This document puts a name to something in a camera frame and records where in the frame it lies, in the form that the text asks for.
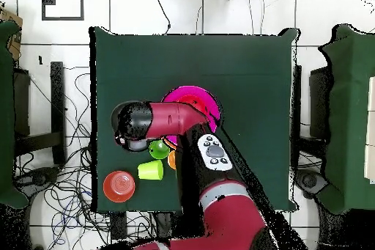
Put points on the lime yellow cup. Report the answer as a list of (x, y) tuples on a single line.
[(149, 170)]

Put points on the red-orange bowl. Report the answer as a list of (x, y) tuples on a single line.
[(193, 100), (118, 187)]

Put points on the large pink bowl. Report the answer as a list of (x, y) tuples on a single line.
[(214, 106)]

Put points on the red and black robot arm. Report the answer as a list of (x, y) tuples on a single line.
[(175, 118)]

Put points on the green cup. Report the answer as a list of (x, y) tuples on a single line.
[(159, 150)]

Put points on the orange cup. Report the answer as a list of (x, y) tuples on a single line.
[(172, 160)]

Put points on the black power strip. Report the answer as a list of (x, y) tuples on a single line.
[(118, 226)]

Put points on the dark green tablecloth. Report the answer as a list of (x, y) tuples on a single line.
[(190, 56)]

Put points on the green covered side table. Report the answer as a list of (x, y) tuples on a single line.
[(6, 115), (351, 100)]

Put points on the cardboard box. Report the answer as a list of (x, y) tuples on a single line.
[(14, 39)]

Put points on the black stand frame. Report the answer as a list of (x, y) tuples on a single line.
[(57, 100)]

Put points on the grey pedestal foot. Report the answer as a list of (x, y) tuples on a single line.
[(41, 176), (309, 181)]

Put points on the black square floor frame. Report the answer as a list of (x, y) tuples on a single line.
[(43, 3)]

